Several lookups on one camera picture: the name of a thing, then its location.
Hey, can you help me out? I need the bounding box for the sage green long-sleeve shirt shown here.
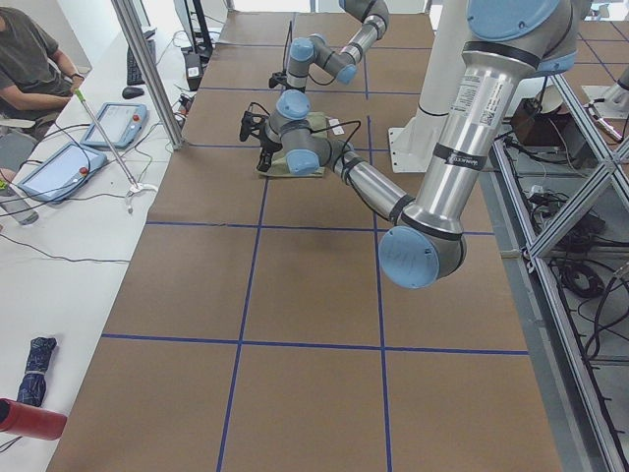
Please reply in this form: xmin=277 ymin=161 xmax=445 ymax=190
xmin=261 ymin=107 xmax=328 ymax=176

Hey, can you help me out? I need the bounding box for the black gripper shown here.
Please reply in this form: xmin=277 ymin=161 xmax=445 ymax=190
xmin=257 ymin=136 xmax=282 ymax=172

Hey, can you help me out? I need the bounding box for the red bottle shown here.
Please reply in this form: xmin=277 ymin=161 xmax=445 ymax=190
xmin=1 ymin=398 xmax=68 ymax=441

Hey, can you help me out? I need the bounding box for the seated person in grey shirt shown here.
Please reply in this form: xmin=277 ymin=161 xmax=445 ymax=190
xmin=1 ymin=7 xmax=85 ymax=140

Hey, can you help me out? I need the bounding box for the white paper price tag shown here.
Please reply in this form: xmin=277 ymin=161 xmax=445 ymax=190
xmin=327 ymin=117 xmax=345 ymax=136

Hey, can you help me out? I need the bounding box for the white grabber stick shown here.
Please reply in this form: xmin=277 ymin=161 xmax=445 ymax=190
xmin=74 ymin=88 xmax=158 ymax=214

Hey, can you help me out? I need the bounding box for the black computer mouse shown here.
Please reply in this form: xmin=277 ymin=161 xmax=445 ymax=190
xmin=121 ymin=86 xmax=144 ymax=100

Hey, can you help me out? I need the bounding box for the aluminium frame post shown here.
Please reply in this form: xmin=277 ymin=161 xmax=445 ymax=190
xmin=111 ymin=0 xmax=184 ymax=150

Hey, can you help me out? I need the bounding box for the black robot cable left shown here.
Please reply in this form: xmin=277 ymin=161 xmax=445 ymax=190
xmin=245 ymin=101 xmax=419 ymax=222

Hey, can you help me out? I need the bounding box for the black keyboard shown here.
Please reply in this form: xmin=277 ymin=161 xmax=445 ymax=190
xmin=126 ymin=37 xmax=157 ymax=86

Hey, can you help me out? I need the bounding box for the aluminium frame rack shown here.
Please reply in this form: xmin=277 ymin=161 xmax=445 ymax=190
xmin=482 ymin=75 xmax=628 ymax=471

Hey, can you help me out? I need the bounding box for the teach pendant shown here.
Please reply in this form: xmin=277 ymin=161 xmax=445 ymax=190
xmin=80 ymin=102 xmax=148 ymax=149
xmin=17 ymin=144 xmax=107 ymax=204

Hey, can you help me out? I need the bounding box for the upper teach pendant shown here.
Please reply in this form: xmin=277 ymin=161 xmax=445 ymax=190
xmin=80 ymin=102 xmax=148 ymax=149

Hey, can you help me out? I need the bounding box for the dark blue folded umbrella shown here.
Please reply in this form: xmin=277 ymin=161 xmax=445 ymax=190
xmin=17 ymin=337 xmax=57 ymax=407

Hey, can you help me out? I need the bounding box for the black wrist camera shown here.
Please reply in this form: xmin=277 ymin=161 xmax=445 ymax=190
xmin=239 ymin=101 xmax=269 ymax=143
xmin=268 ymin=72 xmax=287 ymax=89

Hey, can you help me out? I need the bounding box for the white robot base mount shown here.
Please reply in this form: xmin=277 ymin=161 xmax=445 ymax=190
xmin=388 ymin=0 xmax=469 ymax=173

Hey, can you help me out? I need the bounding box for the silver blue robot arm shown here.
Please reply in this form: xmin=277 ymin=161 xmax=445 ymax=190
xmin=274 ymin=0 xmax=389 ymax=92
xmin=240 ymin=1 xmax=584 ymax=289

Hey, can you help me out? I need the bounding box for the lower teach pendant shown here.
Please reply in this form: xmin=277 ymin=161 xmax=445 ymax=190
xmin=17 ymin=144 xmax=107 ymax=204

